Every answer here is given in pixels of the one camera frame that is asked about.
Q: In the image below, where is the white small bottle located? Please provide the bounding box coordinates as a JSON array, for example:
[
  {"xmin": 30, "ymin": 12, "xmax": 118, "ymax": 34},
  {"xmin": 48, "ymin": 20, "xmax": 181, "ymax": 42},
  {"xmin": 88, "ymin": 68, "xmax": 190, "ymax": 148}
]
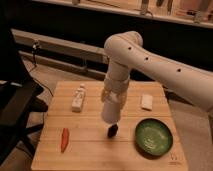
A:
[{"xmin": 71, "ymin": 84, "xmax": 86, "ymax": 112}]

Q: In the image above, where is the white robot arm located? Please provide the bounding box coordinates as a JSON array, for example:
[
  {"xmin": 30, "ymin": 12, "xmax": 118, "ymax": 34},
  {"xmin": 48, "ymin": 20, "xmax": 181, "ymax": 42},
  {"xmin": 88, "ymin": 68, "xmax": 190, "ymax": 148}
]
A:
[{"xmin": 104, "ymin": 31, "xmax": 213, "ymax": 113}]

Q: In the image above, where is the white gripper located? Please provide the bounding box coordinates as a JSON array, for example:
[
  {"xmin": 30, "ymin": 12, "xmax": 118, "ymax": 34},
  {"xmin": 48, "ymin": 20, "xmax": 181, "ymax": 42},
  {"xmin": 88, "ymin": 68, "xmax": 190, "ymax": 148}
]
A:
[{"xmin": 101, "ymin": 77, "xmax": 129, "ymax": 102}]

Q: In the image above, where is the white rectangular block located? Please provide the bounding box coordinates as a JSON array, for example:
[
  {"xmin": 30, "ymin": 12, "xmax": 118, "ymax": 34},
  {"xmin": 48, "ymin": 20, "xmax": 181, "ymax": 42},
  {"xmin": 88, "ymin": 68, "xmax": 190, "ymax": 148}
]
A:
[{"xmin": 141, "ymin": 94, "xmax": 153, "ymax": 111}]

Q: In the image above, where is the black chair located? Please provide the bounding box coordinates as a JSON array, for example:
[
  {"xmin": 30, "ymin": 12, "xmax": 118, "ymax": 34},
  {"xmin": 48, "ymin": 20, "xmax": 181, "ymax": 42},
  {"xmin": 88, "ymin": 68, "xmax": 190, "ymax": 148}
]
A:
[{"xmin": 0, "ymin": 5, "xmax": 48, "ymax": 166}]

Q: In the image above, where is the orange carrot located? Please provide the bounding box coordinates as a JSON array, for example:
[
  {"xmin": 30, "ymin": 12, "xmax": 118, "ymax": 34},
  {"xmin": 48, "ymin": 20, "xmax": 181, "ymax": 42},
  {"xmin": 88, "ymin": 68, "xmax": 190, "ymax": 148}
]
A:
[{"xmin": 61, "ymin": 128, "xmax": 69, "ymax": 153}]

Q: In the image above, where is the black cable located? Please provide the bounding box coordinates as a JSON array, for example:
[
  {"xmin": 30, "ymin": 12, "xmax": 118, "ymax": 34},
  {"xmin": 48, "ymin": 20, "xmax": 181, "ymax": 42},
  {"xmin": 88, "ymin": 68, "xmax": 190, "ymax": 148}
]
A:
[{"xmin": 31, "ymin": 40, "xmax": 54, "ymax": 98}]

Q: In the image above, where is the green round plate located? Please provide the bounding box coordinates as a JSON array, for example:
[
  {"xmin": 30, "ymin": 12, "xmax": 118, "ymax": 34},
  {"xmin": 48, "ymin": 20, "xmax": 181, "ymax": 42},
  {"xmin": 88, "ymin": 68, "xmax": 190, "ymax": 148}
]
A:
[{"xmin": 135, "ymin": 118, "xmax": 173, "ymax": 156}]

